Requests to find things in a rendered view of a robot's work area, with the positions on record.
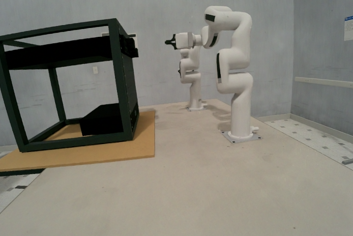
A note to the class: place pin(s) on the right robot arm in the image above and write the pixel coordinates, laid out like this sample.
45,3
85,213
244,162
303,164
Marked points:
190,60

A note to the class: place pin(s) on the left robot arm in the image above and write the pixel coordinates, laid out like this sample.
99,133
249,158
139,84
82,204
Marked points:
238,57

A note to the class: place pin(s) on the tan flat board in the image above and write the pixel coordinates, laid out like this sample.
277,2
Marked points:
142,146

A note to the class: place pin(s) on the dark green open box frame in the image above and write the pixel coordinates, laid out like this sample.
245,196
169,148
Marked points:
108,118

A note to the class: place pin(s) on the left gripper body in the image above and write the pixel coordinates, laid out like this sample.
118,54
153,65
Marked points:
181,41

